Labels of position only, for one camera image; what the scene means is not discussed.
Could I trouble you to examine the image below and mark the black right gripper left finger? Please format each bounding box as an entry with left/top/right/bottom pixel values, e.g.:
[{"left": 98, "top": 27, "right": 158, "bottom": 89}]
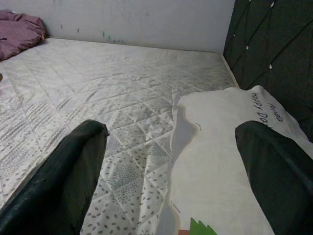
[{"left": 0, "top": 119, "right": 109, "bottom": 235}]

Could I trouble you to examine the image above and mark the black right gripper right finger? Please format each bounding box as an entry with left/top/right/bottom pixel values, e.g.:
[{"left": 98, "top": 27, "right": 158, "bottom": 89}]
[{"left": 235, "top": 120, "right": 313, "bottom": 235}]

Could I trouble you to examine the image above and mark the white printed pillow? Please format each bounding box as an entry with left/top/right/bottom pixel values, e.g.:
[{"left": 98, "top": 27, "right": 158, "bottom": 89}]
[{"left": 167, "top": 84, "right": 313, "bottom": 235}]

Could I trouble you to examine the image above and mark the mauve panda print blanket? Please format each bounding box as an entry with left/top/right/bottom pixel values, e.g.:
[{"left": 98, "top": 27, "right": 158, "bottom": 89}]
[{"left": 0, "top": 9, "right": 47, "bottom": 62}]

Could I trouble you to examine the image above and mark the white grey-dotted quilted mattress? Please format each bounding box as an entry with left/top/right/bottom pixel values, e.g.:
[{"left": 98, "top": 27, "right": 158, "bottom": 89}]
[{"left": 0, "top": 36, "right": 241, "bottom": 235}]

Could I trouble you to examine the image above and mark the black tufted headboard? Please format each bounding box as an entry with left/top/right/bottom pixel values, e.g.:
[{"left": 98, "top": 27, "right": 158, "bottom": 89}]
[{"left": 223, "top": 0, "right": 313, "bottom": 143}]

